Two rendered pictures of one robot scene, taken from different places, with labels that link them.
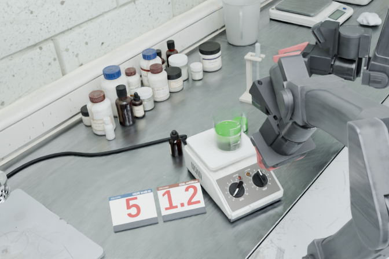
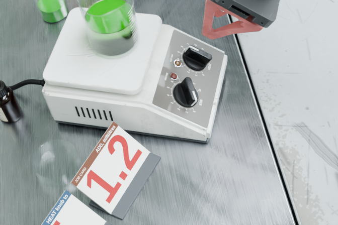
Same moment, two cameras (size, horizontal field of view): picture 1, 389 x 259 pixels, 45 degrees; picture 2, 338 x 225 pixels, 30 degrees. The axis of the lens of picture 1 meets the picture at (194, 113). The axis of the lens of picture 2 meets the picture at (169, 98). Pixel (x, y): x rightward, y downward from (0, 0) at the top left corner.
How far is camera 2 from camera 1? 0.48 m
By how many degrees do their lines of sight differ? 37
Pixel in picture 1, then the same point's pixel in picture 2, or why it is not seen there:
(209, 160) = (119, 82)
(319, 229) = (305, 68)
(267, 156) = (261, 9)
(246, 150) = (148, 30)
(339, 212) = (300, 31)
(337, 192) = not seen: hidden behind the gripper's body
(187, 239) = (183, 212)
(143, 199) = (68, 215)
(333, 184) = not seen: hidden behind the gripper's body
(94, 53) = not seen: outside the picture
